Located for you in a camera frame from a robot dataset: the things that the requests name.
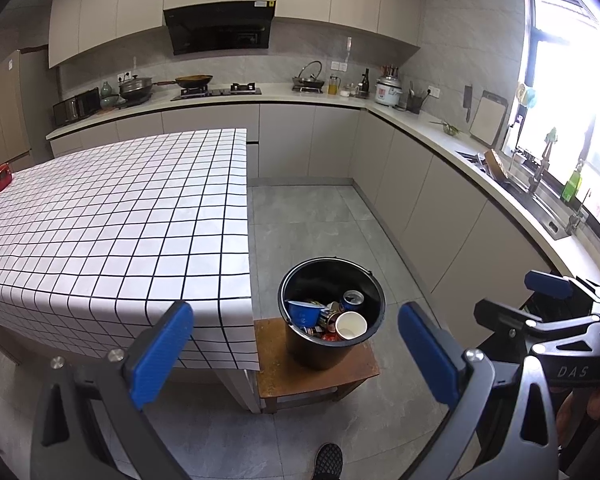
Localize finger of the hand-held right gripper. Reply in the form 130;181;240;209
524;270;600;311
474;299;600;343

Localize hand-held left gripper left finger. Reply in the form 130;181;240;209
30;300;195;480

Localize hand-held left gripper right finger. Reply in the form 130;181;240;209
397;301;563;480

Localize red white paper cup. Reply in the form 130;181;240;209
335;311;368;341

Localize black bucket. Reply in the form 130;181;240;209
278;257;386;372

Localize blue plastic bowl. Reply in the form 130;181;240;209
286;300;326;330

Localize person's right hand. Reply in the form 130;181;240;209
555;385;600;444

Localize black built-in appliance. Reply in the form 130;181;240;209
517;287;581;321

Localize steel kitchen sink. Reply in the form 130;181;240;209
455;147;588;241

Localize grey kitchen island table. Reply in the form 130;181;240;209
180;365;263;413

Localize metal sink faucet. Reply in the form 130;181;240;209
510;127;558;196

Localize white checked tablecloth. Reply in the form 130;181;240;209
0;128;261;372

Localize brown wooden stool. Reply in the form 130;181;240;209
254;317;381;415

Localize brown wooden board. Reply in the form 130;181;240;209
484;149;512;183

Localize person's black shoe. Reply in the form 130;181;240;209
312;442;343;480

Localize white cutting board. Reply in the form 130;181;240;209
469;91;508;147

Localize kitchen window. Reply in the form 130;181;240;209
500;0;600;241

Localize dark utensil holder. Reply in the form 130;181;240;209
406;82;425;115

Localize white rice cooker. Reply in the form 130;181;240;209
375;67;405;109

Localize grey kitchen counter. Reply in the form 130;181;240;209
46;85;600;351

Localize black microwave oven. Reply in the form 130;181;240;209
52;87;101;128

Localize grey pot with lid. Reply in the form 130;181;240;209
118;74;156;101

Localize black gas stove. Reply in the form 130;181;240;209
170;82;262;99

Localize beige refrigerator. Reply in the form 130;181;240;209
0;50;33;168

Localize black range hood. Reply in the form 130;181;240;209
163;0;275;56

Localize beige upper cabinets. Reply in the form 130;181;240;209
47;0;428;68

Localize black wok with handle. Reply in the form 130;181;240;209
155;74;214;90

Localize metal pot with arched handle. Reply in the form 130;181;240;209
292;60;327;93

